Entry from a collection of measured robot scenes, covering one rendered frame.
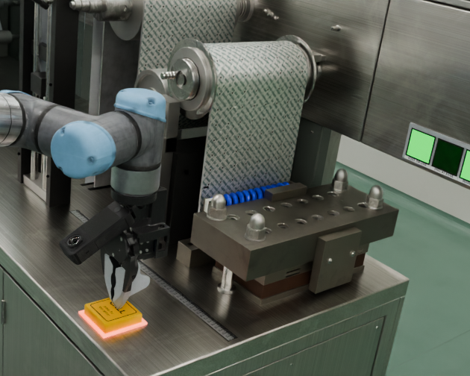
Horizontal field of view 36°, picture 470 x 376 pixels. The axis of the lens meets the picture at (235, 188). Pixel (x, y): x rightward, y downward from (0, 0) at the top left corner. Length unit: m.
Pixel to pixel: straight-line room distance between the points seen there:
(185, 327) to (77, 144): 0.41
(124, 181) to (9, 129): 0.19
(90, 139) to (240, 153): 0.48
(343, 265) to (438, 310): 1.97
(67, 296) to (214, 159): 0.36
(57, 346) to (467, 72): 0.87
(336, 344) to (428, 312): 1.89
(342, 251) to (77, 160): 0.58
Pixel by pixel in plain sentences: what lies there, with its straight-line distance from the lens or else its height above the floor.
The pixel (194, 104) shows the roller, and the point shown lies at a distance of 1.32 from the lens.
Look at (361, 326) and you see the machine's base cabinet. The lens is 1.46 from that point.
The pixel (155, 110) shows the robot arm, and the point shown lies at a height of 1.27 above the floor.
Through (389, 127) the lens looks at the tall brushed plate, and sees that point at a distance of 1.43.
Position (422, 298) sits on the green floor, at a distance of 3.40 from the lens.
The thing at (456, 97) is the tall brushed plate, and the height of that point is 1.29.
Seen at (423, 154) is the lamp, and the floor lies 1.17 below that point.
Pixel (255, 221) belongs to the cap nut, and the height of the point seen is 1.06.
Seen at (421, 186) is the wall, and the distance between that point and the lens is 4.32.
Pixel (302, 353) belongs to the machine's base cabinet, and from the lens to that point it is 1.36.
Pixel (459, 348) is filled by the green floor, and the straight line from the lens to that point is 3.12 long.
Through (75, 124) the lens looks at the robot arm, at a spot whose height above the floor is 1.27.
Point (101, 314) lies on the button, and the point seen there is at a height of 0.92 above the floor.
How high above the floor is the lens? 1.58
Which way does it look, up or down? 22 degrees down
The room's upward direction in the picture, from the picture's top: 8 degrees clockwise
